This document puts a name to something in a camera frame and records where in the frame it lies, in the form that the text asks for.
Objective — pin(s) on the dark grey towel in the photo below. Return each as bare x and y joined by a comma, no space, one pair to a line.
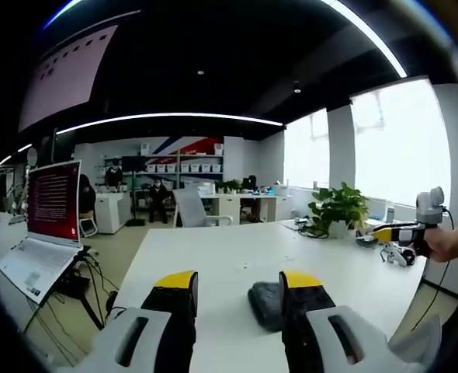
266,305

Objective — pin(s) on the person's right hand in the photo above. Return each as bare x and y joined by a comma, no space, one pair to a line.
442,242

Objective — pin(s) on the grey bowl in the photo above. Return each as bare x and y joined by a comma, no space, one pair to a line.
365,241

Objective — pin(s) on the white game controller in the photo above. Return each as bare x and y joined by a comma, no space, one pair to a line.
396,254

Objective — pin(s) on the potted green plant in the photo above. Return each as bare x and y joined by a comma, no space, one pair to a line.
339,210

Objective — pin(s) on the black laptop stand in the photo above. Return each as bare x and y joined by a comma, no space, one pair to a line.
79,287

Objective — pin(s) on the white office chair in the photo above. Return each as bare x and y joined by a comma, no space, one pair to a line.
198,213

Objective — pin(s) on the white cabinet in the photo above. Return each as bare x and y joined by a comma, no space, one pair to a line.
110,211

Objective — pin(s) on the white desk with drawers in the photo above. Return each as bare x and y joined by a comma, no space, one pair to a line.
248,206

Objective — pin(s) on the black monitor on stand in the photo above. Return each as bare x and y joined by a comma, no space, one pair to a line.
134,186

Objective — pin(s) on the small green plants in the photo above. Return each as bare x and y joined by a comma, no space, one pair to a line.
229,185

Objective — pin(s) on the white storage shelf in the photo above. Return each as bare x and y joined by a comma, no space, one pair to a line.
182,171

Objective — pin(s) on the row of white storage bins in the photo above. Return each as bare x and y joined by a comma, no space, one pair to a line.
184,168

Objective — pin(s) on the white laptop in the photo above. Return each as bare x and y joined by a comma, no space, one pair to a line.
48,225

